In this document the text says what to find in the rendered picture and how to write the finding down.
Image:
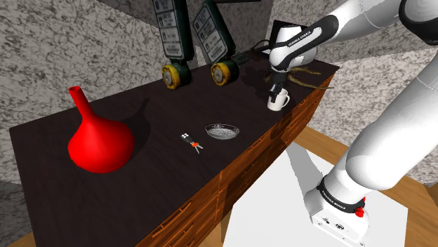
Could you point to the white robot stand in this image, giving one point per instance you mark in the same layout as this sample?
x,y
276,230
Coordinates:
x,y
273,212

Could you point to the shallow grey patterned bowl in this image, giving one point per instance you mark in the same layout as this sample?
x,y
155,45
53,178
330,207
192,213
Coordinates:
x,y
222,131

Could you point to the black key fob with keys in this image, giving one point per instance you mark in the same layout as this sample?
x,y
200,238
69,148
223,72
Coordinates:
x,y
186,137

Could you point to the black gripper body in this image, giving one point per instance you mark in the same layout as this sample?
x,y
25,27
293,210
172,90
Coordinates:
x,y
278,83

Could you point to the red bulbous vase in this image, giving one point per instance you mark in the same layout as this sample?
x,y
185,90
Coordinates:
x,y
99,143

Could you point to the green device with yellow wheel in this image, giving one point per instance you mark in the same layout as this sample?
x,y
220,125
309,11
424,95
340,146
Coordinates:
x,y
172,34
214,37

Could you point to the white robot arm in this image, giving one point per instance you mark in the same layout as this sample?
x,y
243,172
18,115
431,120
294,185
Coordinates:
x,y
383,150

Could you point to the dark-topped wooden chest of drawers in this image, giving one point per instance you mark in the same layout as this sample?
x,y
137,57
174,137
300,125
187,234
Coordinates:
x,y
143,191

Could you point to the white mug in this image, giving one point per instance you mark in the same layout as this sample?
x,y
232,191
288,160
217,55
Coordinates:
x,y
279,102

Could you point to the brown dried twigs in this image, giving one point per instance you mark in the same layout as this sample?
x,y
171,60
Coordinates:
x,y
308,84

